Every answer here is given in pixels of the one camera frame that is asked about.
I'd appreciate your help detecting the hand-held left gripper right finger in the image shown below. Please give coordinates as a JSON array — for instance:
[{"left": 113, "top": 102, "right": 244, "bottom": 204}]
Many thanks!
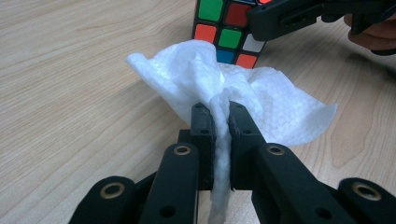
[{"left": 228, "top": 101, "right": 269, "bottom": 191}]

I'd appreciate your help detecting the white wet wipe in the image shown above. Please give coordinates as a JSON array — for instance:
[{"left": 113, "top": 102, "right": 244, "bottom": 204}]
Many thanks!
[{"left": 125, "top": 39, "right": 339, "bottom": 224}]

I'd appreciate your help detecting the multicoloured puzzle cube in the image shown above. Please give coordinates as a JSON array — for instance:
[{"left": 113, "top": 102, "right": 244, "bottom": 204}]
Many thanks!
[{"left": 191, "top": 0, "right": 275, "bottom": 70}]

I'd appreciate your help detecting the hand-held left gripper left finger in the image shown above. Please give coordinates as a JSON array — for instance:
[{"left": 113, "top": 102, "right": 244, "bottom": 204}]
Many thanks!
[{"left": 178, "top": 102, "right": 218, "bottom": 191}]

